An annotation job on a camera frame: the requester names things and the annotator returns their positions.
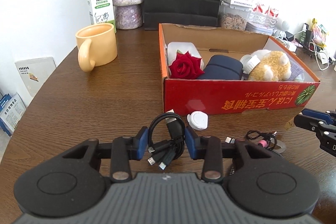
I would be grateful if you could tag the black phone stand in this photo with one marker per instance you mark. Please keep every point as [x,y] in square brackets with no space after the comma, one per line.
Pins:
[305,35]

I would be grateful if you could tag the clear cotton swab box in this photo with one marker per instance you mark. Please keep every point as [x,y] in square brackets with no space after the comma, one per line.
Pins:
[182,47]

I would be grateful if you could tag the water bottle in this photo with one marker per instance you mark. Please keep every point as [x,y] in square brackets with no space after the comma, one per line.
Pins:
[256,20]
[273,17]
[266,17]

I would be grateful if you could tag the yellow plush toy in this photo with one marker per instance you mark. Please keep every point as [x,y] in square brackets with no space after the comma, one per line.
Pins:
[273,66]

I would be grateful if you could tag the white robot speaker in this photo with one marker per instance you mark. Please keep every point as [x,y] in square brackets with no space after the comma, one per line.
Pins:
[280,29]

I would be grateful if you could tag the white leaflet board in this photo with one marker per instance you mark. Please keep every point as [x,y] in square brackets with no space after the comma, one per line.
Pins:
[34,72]

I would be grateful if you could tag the white paper box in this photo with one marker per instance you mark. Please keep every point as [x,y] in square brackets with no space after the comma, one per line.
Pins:
[240,3]

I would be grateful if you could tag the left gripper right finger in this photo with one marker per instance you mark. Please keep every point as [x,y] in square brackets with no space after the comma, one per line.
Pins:
[255,179]

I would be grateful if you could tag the navy zipper pouch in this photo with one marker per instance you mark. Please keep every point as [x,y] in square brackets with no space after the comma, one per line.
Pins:
[221,67]

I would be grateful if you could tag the red artificial rose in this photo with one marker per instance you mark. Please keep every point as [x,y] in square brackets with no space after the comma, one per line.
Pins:
[186,66]

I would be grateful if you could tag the white small round device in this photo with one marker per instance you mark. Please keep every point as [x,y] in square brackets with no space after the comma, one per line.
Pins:
[198,120]

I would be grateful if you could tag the yellow ceramic mug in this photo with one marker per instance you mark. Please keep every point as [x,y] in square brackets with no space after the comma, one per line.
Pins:
[96,45]

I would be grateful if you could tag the white charger block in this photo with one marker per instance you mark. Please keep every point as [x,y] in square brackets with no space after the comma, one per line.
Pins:
[291,46]

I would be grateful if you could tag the blue white booklet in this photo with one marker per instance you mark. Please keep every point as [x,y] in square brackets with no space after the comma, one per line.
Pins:
[12,110]

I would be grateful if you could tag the clear seed container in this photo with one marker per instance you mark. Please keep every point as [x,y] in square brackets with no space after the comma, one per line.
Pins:
[233,17]

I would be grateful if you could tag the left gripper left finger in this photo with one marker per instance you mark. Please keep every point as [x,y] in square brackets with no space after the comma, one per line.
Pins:
[78,178]

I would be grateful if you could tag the red cardboard box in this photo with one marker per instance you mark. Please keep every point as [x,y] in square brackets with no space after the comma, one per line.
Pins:
[229,96]

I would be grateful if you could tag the white jar with lid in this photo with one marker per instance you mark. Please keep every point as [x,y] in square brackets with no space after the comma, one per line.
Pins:
[249,62]

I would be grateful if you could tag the snack packet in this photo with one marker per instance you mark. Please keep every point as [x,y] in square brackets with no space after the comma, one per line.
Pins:
[319,35]

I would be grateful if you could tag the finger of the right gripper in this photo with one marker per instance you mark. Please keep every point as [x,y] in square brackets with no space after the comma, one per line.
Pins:
[317,113]
[321,125]

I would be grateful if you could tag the purple fabric pouch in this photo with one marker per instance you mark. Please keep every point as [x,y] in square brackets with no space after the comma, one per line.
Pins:
[297,72]

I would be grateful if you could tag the yellow eraser block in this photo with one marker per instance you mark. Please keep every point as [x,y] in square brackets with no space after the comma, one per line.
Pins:
[288,125]

